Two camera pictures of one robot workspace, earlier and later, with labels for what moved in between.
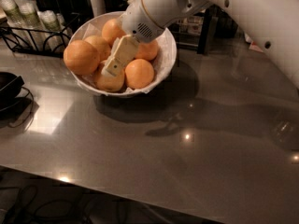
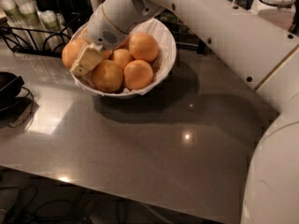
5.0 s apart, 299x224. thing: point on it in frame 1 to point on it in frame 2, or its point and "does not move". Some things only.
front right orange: x=139 y=73 does not move
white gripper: x=136 y=20 to x=102 y=30
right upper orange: x=147 y=50 does not move
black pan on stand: x=16 y=103 does not move
